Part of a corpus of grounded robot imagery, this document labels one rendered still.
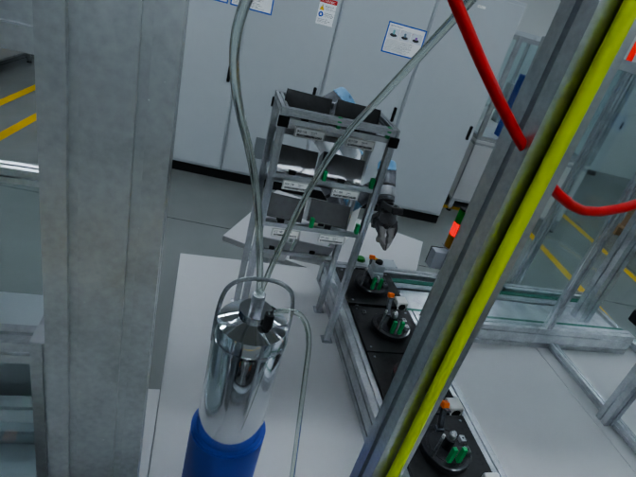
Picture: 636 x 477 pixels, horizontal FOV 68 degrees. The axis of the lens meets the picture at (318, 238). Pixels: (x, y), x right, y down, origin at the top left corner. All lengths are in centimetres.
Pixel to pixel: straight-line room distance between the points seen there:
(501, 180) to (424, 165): 455
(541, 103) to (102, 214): 37
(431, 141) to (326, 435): 387
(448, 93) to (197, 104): 239
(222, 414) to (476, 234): 63
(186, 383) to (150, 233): 112
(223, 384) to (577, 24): 74
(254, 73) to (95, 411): 421
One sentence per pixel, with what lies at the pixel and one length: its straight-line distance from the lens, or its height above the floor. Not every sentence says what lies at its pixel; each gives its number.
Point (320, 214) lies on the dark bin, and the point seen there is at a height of 133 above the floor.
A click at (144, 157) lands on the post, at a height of 182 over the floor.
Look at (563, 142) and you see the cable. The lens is 45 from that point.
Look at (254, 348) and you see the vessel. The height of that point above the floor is 141.
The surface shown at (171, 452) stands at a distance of 136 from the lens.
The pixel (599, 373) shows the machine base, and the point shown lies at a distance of 235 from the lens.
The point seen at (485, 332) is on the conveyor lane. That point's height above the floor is 92.
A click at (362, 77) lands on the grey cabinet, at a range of 465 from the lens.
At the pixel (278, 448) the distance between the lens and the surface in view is 140.
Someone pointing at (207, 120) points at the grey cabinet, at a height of 58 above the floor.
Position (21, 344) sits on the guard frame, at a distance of 62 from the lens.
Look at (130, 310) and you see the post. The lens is 47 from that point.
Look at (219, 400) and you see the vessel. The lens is 93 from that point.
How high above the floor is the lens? 196
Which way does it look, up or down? 28 degrees down
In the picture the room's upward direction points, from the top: 16 degrees clockwise
